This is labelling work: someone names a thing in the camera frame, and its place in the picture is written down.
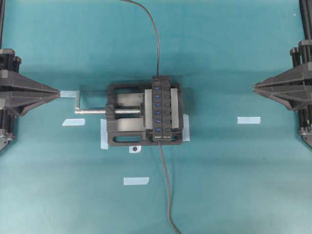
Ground white tape with black dot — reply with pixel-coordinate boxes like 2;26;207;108
129;146;141;154

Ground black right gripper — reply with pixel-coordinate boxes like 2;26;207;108
253;39;312;112

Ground black bench vise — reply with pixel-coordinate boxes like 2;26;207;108
105;81;183;146

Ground blue tape under vise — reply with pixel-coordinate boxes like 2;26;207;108
182;114;190;142
100;119;109;150

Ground blue tape under vise left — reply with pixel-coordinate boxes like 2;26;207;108
100;119;109;150

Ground blue tape under vise right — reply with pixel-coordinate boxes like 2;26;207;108
182;114;190;142

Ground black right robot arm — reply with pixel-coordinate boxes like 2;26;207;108
253;39;312;146

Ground blue tape bottom centre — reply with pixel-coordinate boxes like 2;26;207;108
123;177;149;186

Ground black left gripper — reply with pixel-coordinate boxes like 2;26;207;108
0;48;61;147

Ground blue tape near handle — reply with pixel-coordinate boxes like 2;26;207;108
60;90;76;98

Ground black frame post right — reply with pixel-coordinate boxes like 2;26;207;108
299;0;312;39

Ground blue tape left lower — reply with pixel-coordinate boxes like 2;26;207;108
62;118;85;126

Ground silver vise screw handle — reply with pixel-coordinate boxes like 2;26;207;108
74;91;141;115

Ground black frame post left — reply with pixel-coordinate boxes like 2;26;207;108
0;0;6;48

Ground grey hub power cable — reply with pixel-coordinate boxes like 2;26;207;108
157;140;181;234

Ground black frame post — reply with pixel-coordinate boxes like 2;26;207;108
299;0;312;39
0;0;6;48

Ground black USB cable with plug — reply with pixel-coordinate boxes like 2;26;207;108
117;0;161;77

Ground black multi-port USB hub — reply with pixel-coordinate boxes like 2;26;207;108
152;76;172;141

